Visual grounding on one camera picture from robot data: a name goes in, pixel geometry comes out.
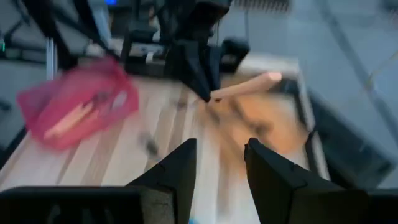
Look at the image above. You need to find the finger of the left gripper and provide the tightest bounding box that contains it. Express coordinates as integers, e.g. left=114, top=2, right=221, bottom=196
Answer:
left=205, top=46, right=222, bottom=93
left=169, top=40, right=214, bottom=103

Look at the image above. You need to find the beige-handled fork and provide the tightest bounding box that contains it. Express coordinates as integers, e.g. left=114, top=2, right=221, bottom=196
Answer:
left=210, top=71, right=283, bottom=103
left=43, top=102, right=96, bottom=141
left=62, top=90, right=129, bottom=131

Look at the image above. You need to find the black table frame rail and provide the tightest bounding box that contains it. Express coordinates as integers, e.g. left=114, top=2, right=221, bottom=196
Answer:
left=298, top=58, right=392, bottom=190

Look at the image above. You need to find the black clamp on left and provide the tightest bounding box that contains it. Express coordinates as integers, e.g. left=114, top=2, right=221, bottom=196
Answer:
left=221, top=36, right=251, bottom=73

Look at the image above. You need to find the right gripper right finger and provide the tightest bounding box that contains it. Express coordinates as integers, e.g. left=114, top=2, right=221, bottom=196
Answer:
left=244, top=138, right=398, bottom=224

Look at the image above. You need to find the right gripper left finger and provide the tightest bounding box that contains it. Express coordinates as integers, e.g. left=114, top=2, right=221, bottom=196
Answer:
left=0, top=138, right=197, bottom=224

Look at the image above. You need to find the orange plastic bin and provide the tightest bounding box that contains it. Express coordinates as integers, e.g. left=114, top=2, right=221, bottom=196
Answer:
left=198, top=90, right=310, bottom=178

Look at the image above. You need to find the pink plastic bin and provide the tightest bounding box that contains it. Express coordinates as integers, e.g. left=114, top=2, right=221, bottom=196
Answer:
left=17, top=57, right=140, bottom=151

